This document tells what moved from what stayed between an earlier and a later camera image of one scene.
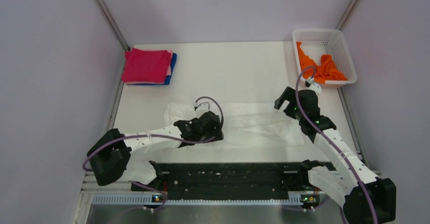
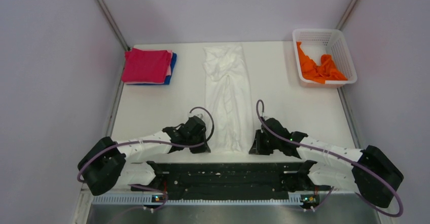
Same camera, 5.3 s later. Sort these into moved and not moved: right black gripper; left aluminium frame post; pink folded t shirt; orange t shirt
Moved: right black gripper
Not moved: left aluminium frame post; orange t shirt; pink folded t shirt
